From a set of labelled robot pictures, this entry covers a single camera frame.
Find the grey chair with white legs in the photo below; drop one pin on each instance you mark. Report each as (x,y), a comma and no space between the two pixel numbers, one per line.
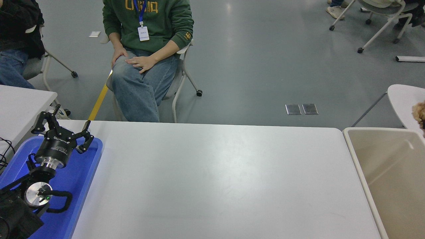
(33,68)

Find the white side table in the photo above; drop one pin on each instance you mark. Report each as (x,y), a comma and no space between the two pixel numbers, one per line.
(20,106)

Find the person's right forearm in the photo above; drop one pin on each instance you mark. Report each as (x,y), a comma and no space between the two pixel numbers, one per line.
(115,40)

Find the white framed wheeled chair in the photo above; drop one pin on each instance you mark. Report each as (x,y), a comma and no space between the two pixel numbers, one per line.
(180,76)

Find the white chair with grey leg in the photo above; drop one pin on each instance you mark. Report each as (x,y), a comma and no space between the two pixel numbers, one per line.
(401,99)

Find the tan paper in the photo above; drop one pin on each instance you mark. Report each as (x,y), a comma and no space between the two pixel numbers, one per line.
(420,112)

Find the white flat bar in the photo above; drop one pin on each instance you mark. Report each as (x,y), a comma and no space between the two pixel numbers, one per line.
(410,59)

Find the grey seat chair white frame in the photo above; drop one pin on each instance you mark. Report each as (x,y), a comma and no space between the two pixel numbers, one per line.
(385,10)

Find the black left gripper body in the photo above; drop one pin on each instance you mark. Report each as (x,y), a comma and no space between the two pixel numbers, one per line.
(54,147)

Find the blue plastic tray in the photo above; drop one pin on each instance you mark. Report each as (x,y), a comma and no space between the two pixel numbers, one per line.
(79,179)

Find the person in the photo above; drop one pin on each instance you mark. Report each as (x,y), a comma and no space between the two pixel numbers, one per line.
(415,16)
(16,26)
(335,11)
(162,26)

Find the person's left forearm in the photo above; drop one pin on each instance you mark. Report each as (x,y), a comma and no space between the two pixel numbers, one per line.
(167,49)

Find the person's left hand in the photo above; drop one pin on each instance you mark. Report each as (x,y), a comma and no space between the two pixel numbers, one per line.
(144,62)

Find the large pale bin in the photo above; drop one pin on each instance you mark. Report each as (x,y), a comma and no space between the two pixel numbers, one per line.
(382,159)

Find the person's right hand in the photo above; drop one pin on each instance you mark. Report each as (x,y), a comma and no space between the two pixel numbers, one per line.
(118,53)

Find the silver floor outlet plate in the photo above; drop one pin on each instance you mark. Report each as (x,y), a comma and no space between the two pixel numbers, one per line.
(310,109)
(293,109)

